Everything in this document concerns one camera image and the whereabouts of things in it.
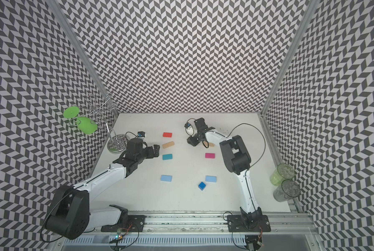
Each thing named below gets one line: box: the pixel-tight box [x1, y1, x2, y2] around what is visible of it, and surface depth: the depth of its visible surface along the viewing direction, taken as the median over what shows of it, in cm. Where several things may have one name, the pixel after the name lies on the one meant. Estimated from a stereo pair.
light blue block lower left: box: [160, 174, 173, 182], surface depth 91 cm
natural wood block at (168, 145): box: [161, 141, 175, 149], surface depth 102 cm
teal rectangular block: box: [161, 153, 173, 161], surface depth 98 cm
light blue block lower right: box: [205, 175, 217, 183], surface depth 91 cm
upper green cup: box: [63, 106, 80, 119], surface depth 79 cm
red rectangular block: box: [162, 132, 173, 138], surface depth 110 cm
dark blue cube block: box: [197, 181, 207, 191], surface depth 86 cm
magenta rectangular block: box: [204, 152, 216, 159], surface depth 98 cm
